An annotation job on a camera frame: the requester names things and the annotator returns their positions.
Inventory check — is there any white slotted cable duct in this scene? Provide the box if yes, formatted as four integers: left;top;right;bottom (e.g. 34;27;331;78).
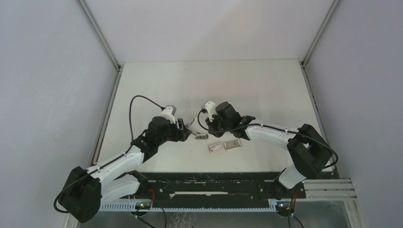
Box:
99;200;278;212

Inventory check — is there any left green circuit board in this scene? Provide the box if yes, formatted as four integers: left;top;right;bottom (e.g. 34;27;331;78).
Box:
135;202;151;210

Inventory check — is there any black camera cable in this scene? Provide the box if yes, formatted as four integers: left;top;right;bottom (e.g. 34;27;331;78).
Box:
53;95;166;215
197;108;339;171

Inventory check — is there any left black camera cable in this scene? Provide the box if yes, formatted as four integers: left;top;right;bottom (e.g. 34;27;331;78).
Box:
53;95;166;215

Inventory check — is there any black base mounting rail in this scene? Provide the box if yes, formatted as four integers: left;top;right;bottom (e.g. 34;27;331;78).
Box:
135;172;307;208

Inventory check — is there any right green circuit board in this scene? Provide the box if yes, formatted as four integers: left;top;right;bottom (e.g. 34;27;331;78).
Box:
276;203;295;211

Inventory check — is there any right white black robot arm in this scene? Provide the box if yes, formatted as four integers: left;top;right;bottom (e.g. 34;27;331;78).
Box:
201;101;338;198

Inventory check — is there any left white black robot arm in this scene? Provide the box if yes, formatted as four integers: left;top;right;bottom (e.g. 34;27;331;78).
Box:
53;116;192;223

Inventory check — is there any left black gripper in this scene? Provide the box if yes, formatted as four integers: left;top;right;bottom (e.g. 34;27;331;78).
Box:
156;119;191;146

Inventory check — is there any green circuit board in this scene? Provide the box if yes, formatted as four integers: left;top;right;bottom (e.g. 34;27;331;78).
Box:
135;202;151;210
276;203;295;211

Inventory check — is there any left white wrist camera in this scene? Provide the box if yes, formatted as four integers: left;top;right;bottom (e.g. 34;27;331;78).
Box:
161;105;177;124

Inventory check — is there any right black camera cable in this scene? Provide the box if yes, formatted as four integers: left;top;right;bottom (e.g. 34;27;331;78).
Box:
197;108;339;171

